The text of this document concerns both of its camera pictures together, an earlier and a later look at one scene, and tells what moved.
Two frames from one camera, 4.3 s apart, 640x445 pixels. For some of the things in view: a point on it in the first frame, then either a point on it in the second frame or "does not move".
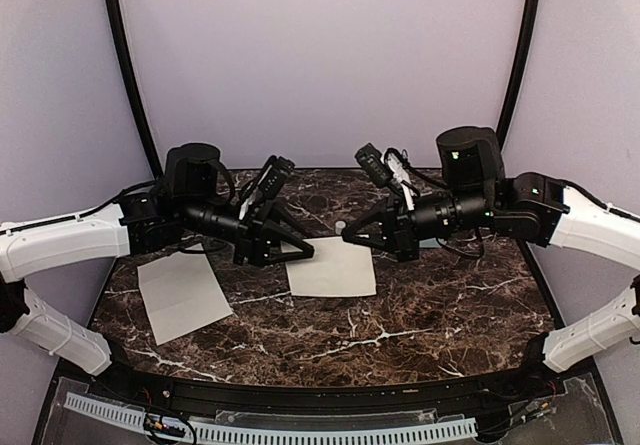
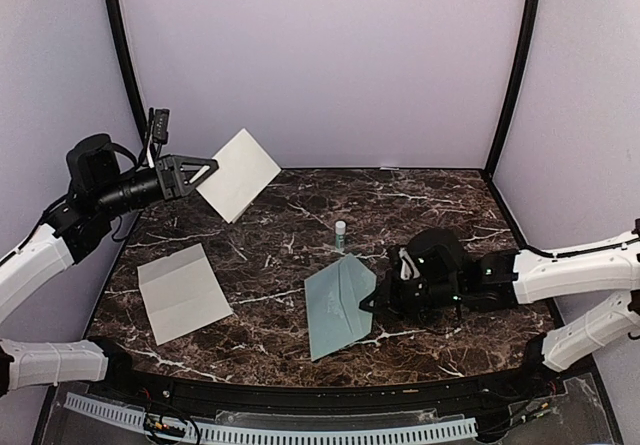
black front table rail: x=251 y=395 does not move
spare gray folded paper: x=182 y=293 does not move
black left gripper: x=254 y=241 -> x=170 y=172
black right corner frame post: x=527 y=47 does not move
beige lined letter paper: x=337 y=267 -> x=244 y=170
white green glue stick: x=338 y=226 does not move
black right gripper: x=398 y=233 -> x=387 y=297
